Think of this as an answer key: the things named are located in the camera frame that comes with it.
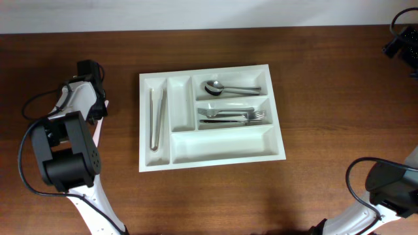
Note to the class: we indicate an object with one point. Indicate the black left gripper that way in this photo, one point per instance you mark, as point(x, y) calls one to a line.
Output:
point(102, 112)

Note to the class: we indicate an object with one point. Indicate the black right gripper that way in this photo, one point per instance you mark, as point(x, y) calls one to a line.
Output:
point(409, 55)

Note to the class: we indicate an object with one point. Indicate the long metal tongs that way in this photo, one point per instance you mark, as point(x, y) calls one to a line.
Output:
point(156, 116)

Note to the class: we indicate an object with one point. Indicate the metal fork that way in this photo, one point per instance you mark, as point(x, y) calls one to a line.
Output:
point(247, 115)
point(211, 112)
point(245, 122)

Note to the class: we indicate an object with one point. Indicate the large metal spoon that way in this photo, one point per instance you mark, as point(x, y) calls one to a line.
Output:
point(215, 85)
point(219, 92)

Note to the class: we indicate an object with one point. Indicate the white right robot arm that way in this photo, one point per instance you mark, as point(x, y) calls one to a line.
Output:
point(391, 194)

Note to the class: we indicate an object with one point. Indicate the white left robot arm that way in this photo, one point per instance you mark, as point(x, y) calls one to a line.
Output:
point(65, 143)

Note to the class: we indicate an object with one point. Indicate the pink plastic knife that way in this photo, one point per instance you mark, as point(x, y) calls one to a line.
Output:
point(97, 132)

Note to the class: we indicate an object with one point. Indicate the white cutlery tray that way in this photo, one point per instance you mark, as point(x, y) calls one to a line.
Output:
point(187, 143)

